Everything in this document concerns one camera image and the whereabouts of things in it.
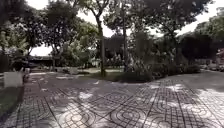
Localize low building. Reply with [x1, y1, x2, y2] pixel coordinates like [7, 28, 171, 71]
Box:
[19, 54, 64, 70]

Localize row of trees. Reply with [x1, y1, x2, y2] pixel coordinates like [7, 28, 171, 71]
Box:
[0, 0, 101, 73]

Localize dark bushes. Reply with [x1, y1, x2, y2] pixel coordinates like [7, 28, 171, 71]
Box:
[116, 56, 202, 84]

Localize patterned grey brick path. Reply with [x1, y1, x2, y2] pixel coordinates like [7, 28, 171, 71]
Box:
[0, 69, 224, 128]

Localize tree with thin trunk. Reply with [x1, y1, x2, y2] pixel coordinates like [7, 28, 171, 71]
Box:
[66, 0, 115, 78]

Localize pale concrete block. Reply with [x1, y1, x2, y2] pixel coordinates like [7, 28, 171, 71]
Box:
[3, 71, 24, 89]
[68, 66, 80, 76]

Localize grass patch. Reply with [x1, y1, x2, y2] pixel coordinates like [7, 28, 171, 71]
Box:
[0, 85, 25, 122]

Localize large leafy tree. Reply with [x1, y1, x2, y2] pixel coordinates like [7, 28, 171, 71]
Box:
[103, 0, 214, 73]

